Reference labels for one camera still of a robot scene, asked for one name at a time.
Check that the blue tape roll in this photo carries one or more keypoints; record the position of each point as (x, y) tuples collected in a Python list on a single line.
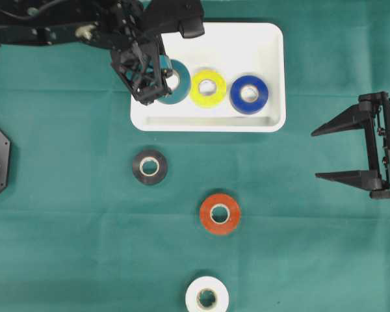
[(248, 107)]

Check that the teal green tape roll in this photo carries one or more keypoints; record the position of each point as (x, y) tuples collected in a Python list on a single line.
[(182, 89)]

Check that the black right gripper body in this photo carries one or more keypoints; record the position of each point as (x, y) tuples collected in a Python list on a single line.
[(381, 104)]

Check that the green table cloth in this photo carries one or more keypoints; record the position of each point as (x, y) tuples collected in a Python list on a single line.
[(79, 232)]

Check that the white tape roll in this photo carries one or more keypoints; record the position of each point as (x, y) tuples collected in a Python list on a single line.
[(207, 283)]

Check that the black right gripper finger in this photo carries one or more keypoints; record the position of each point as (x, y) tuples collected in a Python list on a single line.
[(355, 117), (363, 179)]

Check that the white plastic case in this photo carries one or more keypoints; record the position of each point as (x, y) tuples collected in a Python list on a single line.
[(232, 50)]

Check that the red tape roll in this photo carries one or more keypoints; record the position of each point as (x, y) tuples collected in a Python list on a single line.
[(233, 214)]

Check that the black tape roll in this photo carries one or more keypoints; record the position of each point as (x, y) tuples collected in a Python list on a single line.
[(145, 156)]

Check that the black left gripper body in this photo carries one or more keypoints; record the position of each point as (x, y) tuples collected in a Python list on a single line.
[(142, 65)]

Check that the yellow tape roll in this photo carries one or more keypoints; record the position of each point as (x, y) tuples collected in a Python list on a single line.
[(214, 99)]

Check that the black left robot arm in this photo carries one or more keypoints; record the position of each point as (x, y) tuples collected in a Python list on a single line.
[(130, 31)]

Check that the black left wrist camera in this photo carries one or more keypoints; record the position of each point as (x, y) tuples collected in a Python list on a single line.
[(185, 17)]

